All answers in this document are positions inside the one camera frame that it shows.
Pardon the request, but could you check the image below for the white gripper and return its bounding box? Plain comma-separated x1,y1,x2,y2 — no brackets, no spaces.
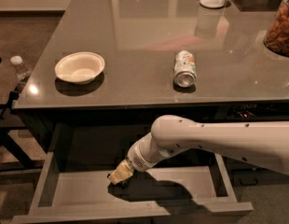
107,142,157,185

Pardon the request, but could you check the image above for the black rxbar chocolate bar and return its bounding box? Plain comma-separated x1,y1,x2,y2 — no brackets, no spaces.
116,179,130,187

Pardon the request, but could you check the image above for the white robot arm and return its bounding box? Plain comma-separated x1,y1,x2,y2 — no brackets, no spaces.
108,115,289,185

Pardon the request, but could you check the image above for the open grey top drawer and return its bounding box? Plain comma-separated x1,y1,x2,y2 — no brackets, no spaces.
11,116,254,224

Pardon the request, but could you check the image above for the dark side drawer cabinet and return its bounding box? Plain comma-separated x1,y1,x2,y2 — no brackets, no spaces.
214,103,289,187

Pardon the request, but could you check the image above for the white paper bowl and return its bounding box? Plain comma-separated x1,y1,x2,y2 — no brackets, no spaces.
54,52,105,85

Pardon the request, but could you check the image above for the dark side table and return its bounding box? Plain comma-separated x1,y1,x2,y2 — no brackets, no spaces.
0,53,46,173

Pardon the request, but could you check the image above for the white soda can lying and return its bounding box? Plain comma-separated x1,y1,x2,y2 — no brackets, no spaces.
173,50,197,88

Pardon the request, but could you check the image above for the clear plastic water bottle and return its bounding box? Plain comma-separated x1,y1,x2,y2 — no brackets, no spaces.
10,56,32,81

